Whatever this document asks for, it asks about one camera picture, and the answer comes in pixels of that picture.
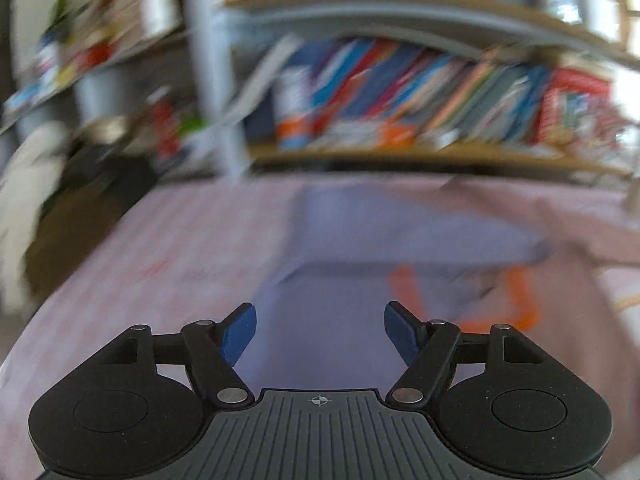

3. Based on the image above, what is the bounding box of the pink checked printed table mat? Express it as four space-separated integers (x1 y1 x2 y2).
0 175 640 480

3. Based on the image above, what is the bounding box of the white tub with green lid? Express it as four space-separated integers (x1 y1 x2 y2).
176 115 212 173

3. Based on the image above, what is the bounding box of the brass bowl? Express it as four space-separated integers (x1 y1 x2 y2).
79 115 134 144

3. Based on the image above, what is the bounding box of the cream cloth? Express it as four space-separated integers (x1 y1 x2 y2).
0 121 69 312

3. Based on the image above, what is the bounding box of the thick white leaning book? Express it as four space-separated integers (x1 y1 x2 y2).
220 32 304 129

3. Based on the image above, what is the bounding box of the brown corduroy cloth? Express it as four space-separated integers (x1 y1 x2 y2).
20 194 132 307

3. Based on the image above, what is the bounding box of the brown and purple sweater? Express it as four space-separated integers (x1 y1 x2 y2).
240 182 556 396

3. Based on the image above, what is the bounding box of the row of colourful books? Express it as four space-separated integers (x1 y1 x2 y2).
245 35 623 155

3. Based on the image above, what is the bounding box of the red tassel ornament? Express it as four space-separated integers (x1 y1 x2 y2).
152 99 179 159

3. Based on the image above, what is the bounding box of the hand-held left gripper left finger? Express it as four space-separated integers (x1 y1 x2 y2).
95 302 258 407

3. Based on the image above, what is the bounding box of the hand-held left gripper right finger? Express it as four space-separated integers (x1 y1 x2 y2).
384 301 546 407

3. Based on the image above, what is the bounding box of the white blue orange carton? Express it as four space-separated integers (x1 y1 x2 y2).
274 66 317 152

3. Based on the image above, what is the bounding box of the orange and white carton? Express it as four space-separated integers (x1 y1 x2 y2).
320 119 422 151

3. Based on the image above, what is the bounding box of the white and wood bookshelf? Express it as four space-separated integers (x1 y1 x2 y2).
0 0 640 183

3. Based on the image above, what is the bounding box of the black box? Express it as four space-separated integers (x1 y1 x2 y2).
65 142 159 202

